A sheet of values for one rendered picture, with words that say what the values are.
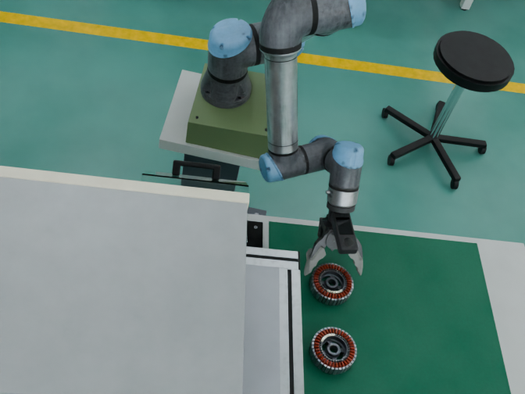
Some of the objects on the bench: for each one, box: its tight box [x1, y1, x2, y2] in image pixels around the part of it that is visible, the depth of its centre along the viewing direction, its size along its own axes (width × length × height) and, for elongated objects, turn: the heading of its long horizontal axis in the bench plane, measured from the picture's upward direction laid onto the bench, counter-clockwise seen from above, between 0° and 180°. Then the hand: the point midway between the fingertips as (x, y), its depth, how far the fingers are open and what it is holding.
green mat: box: [269, 221, 511, 394], centre depth 164 cm, size 94×61×1 cm, turn 172°
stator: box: [309, 263, 354, 306], centre depth 178 cm, size 11×11×4 cm
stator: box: [309, 327, 357, 374], centre depth 166 cm, size 11×11×4 cm
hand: (333, 277), depth 177 cm, fingers open, 14 cm apart
